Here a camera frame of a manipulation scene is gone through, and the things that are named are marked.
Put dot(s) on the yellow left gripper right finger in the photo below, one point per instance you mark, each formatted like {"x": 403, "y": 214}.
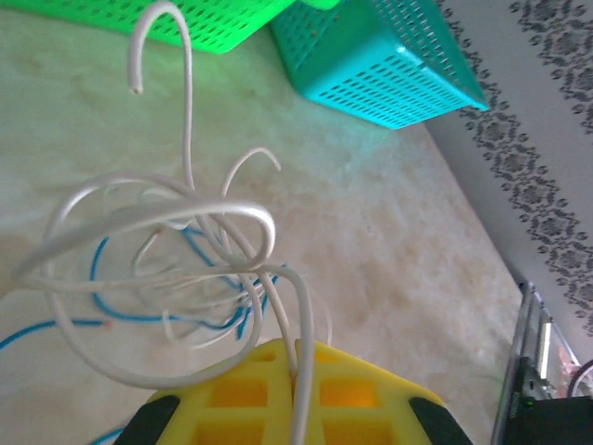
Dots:
{"x": 394, "y": 412}

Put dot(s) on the green plastic basket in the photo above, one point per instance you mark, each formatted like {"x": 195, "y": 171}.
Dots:
{"x": 208, "y": 23}

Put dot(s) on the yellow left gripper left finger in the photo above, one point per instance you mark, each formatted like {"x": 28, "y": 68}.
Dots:
{"x": 194, "y": 417}

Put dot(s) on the teal plastic basket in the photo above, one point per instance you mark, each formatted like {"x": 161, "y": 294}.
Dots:
{"x": 370, "y": 60}

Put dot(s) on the black device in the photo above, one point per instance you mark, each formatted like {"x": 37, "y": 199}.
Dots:
{"x": 556, "y": 422}

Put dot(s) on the aluminium frame post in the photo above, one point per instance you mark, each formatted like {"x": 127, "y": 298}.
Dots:
{"x": 519, "y": 347}

